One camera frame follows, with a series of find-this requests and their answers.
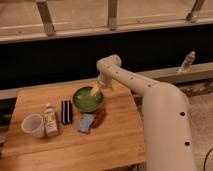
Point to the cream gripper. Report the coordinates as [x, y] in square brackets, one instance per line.
[95, 89]

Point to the green ceramic bowl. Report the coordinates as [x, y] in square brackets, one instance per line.
[85, 102]

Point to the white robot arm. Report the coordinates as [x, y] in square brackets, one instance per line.
[165, 109]

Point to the red brown utensil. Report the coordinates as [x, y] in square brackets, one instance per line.
[99, 118]

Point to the black striped block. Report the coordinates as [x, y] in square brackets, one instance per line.
[66, 112]

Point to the blue sponge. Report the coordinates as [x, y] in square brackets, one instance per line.
[85, 123]

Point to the small white bottle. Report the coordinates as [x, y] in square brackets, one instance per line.
[50, 121]

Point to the translucent plastic cup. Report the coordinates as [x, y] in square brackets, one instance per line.
[33, 124]

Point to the clear plastic water bottle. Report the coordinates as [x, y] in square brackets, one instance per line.
[188, 61]

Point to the middle metal railing post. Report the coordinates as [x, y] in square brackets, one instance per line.
[112, 14]

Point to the metal railing post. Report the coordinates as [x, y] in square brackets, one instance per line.
[112, 14]
[45, 17]
[193, 15]

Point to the left metal railing post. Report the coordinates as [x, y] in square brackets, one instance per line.
[45, 17]

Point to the right metal railing post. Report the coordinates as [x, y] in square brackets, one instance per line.
[193, 15]

